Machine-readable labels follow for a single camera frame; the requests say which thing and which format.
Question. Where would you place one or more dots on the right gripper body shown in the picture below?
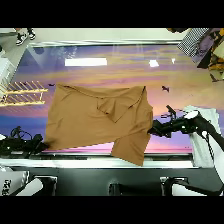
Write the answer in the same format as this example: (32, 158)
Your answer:
(163, 128)

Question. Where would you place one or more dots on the brown T-shirt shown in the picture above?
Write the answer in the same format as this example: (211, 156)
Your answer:
(86, 120)

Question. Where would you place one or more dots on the checked shirt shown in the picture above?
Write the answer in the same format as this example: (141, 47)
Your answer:
(193, 43)

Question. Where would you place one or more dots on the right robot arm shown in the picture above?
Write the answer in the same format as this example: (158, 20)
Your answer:
(206, 128)

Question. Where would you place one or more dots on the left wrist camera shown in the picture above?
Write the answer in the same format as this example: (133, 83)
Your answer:
(16, 132)

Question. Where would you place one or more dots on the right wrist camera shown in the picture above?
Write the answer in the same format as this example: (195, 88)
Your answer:
(171, 111)

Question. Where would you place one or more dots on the yellow and black garment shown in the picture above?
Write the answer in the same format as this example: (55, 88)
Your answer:
(216, 65)

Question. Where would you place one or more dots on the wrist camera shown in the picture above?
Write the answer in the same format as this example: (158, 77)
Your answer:
(171, 111)
(16, 132)

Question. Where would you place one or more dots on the purple garment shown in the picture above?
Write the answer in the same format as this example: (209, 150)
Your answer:
(211, 41)

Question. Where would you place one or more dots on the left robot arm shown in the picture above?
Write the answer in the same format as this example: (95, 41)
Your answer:
(13, 145)

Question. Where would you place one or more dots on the person's legs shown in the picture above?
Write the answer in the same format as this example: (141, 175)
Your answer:
(22, 36)

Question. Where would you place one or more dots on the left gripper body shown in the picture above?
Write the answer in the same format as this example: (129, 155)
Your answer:
(39, 143)

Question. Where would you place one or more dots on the light grey garment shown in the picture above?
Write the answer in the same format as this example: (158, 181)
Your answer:
(200, 150)

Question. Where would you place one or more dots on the silver frame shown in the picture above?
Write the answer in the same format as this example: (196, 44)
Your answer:
(100, 164)

